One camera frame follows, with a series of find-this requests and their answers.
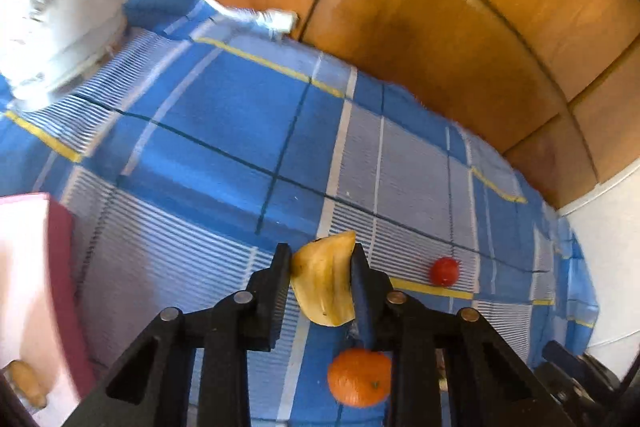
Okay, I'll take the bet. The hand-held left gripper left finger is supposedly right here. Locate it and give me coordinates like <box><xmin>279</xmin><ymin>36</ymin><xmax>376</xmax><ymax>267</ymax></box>
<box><xmin>62</xmin><ymin>243</ymin><xmax>293</xmax><ymax>427</ymax></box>

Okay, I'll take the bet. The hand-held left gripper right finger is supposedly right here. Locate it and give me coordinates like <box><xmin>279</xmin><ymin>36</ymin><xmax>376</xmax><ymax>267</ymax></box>
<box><xmin>350</xmin><ymin>243</ymin><xmax>576</xmax><ymax>427</ymax></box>

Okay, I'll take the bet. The yellow banana piece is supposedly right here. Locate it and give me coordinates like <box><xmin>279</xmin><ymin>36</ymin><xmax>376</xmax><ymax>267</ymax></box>
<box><xmin>291</xmin><ymin>230</ymin><xmax>357</xmax><ymax>327</ymax></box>

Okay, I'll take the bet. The orange tangerine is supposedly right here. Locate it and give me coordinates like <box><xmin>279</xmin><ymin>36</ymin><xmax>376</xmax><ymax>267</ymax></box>
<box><xmin>327</xmin><ymin>348</ymin><xmax>393</xmax><ymax>408</ymax></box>

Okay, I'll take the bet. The red cherry tomato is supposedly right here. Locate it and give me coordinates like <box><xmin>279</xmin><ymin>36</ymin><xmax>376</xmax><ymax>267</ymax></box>
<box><xmin>429</xmin><ymin>257</ymin><xmax>461</xmax><ymax>288</ymax></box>

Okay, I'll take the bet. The pink cardboard box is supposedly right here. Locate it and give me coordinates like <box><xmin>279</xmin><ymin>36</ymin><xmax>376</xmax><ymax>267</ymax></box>
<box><xmin>0</xmin><ymin>192</ymin><xmax>98</xmax><ymax>427</ymax></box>

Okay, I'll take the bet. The blue plaid tablecloth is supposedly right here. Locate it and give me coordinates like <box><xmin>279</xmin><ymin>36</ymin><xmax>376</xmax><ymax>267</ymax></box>
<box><xmin>0</xmin><ymin>0</ymin><xmax>601</xmax><ymax>427</ymax></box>

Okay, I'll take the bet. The wooden cabinet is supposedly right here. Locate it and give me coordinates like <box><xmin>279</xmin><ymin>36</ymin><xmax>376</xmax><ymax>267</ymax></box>
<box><xmin>125</xmin><ymin>0</ymin><xmax>640</xmax><ymax>210</ymax></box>

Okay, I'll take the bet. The white ceramic electric kettle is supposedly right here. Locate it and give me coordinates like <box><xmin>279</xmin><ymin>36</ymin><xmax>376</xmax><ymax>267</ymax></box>
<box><xmin>0</xmin><ymin>0</ymin><xmax>151</xmax><ymax>112</ymax></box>

